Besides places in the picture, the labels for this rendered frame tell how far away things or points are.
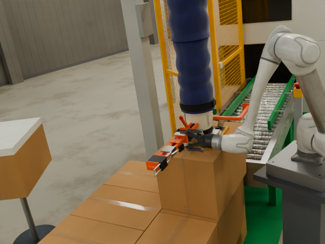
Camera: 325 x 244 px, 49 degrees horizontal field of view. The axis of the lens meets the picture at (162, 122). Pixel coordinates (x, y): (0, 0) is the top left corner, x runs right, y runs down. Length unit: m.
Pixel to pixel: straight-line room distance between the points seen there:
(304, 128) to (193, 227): 0.88
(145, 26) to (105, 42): 8.08
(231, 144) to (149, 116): 1.93
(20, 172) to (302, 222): 1.92
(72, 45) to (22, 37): 1.49
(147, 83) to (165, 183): 1.56
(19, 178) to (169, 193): 1.09
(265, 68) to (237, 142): 0.41
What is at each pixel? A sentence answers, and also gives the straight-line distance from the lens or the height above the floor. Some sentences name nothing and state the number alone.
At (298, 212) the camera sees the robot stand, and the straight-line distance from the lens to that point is 2.46.
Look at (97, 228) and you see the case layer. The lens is 2.41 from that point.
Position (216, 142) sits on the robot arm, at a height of 1.09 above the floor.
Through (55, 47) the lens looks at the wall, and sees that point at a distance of 10.75.
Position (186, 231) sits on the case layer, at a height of 0.54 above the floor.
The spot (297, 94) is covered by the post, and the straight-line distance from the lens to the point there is 3.08.
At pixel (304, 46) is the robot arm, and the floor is 1.59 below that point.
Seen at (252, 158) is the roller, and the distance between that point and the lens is 2.99.
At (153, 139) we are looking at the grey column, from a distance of 3.86.
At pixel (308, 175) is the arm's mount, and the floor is 0.83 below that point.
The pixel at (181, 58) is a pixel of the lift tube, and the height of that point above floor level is 1.50.
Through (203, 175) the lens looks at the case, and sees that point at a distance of 2.15.
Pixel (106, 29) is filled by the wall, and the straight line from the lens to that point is 11.61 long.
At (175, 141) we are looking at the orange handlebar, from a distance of 2.04.
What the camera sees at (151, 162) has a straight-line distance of 1.83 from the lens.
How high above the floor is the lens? 1.93
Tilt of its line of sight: 21 degrees down
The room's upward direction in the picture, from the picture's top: 8 degrees counter-clockwise
